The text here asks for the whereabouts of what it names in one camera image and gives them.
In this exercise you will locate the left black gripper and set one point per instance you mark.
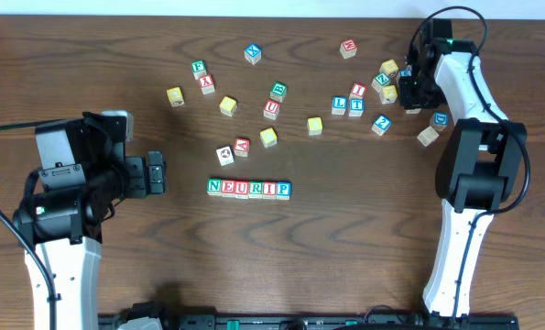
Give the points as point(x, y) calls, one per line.
point(156, 172)

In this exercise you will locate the blue 2 block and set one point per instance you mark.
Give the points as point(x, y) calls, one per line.
point(381, 125)

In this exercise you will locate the red Y block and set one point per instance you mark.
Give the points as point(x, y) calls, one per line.
point(207, 84)

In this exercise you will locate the red H block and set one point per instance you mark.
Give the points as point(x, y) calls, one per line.
point(348, 48)

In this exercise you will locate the blue T block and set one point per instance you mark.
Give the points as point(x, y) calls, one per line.
point(356, 107)

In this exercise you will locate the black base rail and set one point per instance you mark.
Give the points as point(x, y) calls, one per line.
point(149, 315)

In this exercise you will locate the blue L block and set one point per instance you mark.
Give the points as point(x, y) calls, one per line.
point(339, 105)

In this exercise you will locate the red u block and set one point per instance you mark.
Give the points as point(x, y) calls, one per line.
point(241, 189)
point(271, 109)

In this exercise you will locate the plain wood block red 3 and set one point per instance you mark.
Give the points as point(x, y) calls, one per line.
point(427, 136)

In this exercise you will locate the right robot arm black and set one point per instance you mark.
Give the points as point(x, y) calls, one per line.
point(478, 167)

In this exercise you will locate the blue P block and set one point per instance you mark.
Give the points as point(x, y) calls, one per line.
point(283, 190)

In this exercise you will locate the yellow block hammer picture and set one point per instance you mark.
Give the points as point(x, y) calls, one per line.
point(388, 94)

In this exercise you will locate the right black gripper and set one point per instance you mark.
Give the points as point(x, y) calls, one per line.
point(409, 92)

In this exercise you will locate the green B block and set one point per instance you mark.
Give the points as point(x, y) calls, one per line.
point(278, 92)

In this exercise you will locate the yellow S block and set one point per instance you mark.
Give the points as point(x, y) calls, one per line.
point(412, 111)

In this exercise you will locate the white picture block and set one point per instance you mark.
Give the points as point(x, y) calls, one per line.
point(225, 155)

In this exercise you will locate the yellow block top cluster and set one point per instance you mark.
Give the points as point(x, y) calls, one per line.
point(389, 68)

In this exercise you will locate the blue 5 block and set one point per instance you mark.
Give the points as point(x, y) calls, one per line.
point(404, 73)

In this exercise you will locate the yellow O block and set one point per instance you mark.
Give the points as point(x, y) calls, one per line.
point(314, 125)

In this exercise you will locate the red i block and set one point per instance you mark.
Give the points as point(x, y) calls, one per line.
point(358, 91)
point(270, 190)

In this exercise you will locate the blue D block lower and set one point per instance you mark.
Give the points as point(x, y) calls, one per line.
point(439, 121)

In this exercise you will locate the blue X block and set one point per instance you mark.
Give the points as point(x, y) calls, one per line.
point(253, 54)

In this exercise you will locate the green N block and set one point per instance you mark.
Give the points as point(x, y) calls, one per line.
point(214, 187)

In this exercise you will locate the green F block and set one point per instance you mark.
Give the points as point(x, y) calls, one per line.
point(198, 68)

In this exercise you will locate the red E block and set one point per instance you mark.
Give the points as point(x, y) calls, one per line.
point(228, 188)

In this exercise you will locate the yellow block lower middle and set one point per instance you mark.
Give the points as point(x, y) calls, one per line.
point(228, 106)

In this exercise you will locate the red A block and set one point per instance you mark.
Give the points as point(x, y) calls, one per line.
point(241, 147)

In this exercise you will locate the yellow block left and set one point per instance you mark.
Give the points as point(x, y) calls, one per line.
point(175, 97)

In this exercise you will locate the green Z block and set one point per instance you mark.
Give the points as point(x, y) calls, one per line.
point(380, 81)

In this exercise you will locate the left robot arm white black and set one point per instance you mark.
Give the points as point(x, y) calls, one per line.
point(84, 170)

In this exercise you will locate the green R block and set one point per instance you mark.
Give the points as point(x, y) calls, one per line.
point(255, 190)

